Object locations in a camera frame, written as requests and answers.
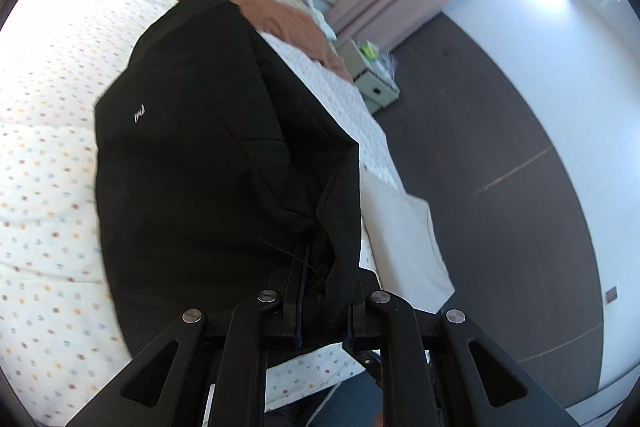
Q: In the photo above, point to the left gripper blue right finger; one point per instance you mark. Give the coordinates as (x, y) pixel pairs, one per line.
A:
(361, 331)

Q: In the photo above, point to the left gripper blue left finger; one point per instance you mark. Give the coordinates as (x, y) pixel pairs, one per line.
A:
(292, 291)

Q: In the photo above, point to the black button-up shirt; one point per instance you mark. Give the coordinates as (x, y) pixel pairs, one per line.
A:
(216, 167)

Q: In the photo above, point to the folded cream blanket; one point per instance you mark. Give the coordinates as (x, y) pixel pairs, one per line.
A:
(403, 244)

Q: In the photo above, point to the white bedside drawer cabinet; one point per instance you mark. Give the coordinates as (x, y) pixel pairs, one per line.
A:
(375, 80)

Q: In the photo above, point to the green item on cabinet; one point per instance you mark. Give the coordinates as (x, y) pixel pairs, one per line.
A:
(369, 50)

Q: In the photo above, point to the white polka dot bedsheet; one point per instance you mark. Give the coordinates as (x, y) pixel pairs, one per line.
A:
(60, 342)

